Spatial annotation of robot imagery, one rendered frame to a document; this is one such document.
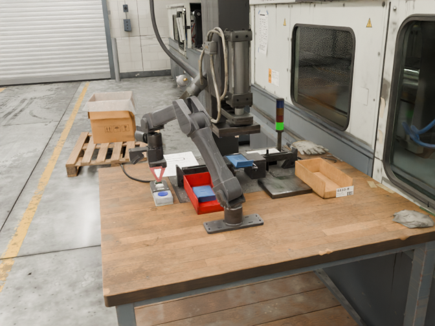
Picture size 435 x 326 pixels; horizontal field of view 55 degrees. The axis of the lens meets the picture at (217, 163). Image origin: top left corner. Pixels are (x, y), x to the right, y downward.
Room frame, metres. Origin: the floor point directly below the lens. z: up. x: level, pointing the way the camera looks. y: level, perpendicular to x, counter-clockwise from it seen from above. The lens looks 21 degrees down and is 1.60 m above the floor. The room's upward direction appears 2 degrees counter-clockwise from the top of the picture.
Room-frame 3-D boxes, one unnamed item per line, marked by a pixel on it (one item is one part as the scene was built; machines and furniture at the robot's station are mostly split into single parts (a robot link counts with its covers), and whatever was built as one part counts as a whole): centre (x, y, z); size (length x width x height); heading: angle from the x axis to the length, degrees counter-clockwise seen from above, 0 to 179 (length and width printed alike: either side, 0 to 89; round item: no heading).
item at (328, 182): (1.57, -0.43, 0.93); 0.25 x 0.13 x 0.08; 15
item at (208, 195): (1.50, 0.06, 0.92); 0.15 x 0.07 x 0.03; 12
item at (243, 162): (1.65, -0.09, 1.00); 0.15 x 0.07 x 0.03; 16
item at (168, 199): (1.46, 0.21, 0.90); 0.07 x 0.07 x 0.06; 15
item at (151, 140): (1.57, 0.25, 1.12); 0.07 x 0.06 x 0.07; 43
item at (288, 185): (1.55, -0.27, 0.91); 0.17 x 0.16 x 0.02; 105
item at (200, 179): (1.47, 0.05, 0.93); 0.25 x 0.12 x 0.06; 15
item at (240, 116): (1.75, -0.06, 1.22); 0.26 x 0.18 x 0.30; 15
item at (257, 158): (1.69, -0.10, 0.98); 0.20 x 0.10 x 0.01; 105
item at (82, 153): (4.68, 1.16, 0.07); 1.20 x 1.00 x 0.14; 9
